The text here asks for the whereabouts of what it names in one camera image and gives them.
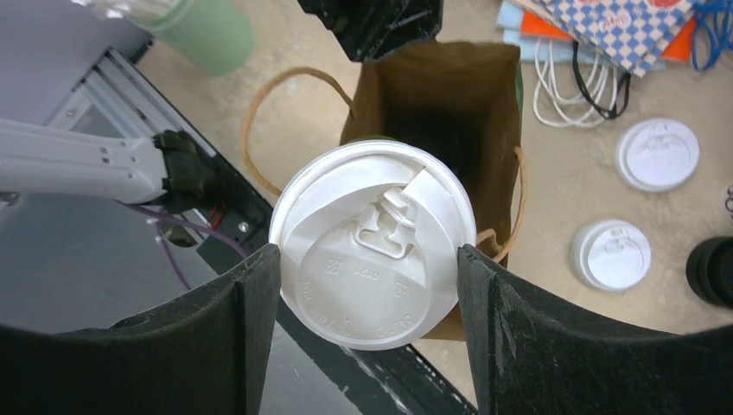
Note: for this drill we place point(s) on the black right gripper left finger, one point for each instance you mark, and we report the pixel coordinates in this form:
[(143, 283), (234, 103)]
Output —
[(205, 352)]

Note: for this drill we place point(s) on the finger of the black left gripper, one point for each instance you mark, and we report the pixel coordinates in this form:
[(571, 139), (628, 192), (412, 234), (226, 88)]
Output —
[(370, 30)]

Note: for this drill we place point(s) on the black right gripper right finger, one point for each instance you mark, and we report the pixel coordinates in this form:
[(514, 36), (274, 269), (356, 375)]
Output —
[(532, 352)]

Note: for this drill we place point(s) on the green paper bag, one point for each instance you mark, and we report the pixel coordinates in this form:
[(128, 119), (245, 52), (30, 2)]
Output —
[(477, 83)]

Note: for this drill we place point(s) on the single white coffee lid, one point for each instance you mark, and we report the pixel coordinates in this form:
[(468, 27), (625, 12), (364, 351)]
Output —
[(368, 235)]

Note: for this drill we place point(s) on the single black coffee lid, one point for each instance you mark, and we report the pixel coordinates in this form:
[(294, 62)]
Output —
[(448, 139)]

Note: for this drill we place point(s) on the white lid stack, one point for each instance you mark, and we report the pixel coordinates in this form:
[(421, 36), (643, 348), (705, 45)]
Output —
[(656, 155), (610, 255)]

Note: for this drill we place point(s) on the green straw holder cup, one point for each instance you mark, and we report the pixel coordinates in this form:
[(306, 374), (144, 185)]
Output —
[(215, 35)]

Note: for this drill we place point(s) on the blue checkered bakery bag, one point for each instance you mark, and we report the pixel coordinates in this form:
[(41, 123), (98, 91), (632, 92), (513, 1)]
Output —
[(632, 34)]

